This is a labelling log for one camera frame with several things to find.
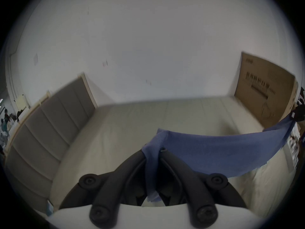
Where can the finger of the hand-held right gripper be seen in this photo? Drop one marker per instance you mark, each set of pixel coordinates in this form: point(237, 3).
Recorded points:
point(298, 115)

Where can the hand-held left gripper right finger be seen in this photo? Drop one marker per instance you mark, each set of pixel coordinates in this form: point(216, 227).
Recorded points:
point(190, 187)

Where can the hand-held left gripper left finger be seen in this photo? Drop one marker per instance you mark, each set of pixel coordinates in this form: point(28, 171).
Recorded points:
point(112, 185)

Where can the blue cloth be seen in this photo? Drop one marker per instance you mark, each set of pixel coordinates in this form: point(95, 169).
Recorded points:
point(214, 151)

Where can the brown cardboard carton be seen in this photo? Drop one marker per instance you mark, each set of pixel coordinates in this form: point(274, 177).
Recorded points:
point(266, 92)

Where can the bed with beige sheet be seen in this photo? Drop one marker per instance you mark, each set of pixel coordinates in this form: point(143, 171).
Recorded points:
point(114, 137)

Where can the grey padded headboard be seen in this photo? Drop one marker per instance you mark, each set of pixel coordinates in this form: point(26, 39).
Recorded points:
point(51, 127)

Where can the group of people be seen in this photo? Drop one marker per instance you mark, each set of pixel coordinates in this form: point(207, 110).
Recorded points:
point(5, 122)

